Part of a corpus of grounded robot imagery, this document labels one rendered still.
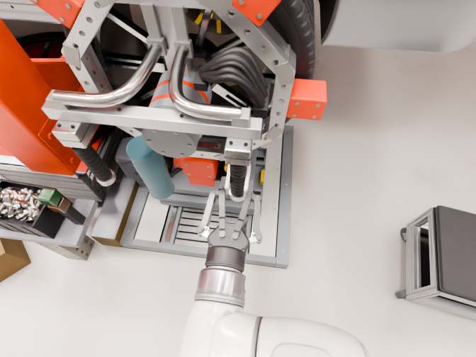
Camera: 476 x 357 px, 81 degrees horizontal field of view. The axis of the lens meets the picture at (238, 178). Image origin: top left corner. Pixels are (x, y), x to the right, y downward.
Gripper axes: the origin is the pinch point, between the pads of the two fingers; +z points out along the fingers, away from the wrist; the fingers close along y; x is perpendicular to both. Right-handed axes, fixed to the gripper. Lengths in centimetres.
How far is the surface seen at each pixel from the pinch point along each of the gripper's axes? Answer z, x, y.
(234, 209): 23, -69, -4
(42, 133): 13, -10, -59
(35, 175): 19, -50, -91
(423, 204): 45, -83, 95
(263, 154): 56, -68, 6
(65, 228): -6, -38, -59
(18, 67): 22, 6, -60
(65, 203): -2, -24, -53
